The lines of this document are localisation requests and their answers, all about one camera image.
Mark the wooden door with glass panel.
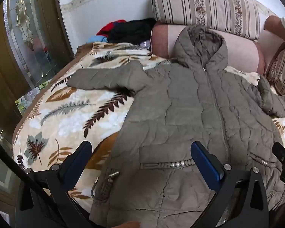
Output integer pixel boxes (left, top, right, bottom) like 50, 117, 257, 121
0, 0, 74, 126

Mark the light blue cloth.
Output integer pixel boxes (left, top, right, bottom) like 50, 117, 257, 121
87, 35, 108, 44

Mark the red garment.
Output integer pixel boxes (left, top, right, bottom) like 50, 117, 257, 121
96, 20, 126, 36

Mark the cream leaf print blanket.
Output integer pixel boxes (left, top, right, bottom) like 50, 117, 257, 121
12, 41, 285, 216

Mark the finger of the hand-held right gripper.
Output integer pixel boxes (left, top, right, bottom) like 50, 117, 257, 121
272, 142, 285, 186

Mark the black cable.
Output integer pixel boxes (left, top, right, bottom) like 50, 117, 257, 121
0, 131, 32, 180

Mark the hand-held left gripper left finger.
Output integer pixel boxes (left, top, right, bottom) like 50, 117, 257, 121
15, 141, 93, 228

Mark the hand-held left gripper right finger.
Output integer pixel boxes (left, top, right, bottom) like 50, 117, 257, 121
191, 141, 269, 228

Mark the large striped floral cushion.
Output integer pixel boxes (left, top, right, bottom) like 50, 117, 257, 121
150, 0, 279, 41

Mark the small striped brown cushion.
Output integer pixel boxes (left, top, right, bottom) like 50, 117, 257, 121
267, 49, 285, 97

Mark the pink sofa backrest cushion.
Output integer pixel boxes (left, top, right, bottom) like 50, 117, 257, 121
151, 22, 266, 74

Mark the olive quilted hooded jacket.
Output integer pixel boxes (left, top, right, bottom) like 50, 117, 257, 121
66, 24, 285, 228

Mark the black garment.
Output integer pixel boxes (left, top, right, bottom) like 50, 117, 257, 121
108, 18, 157, 44

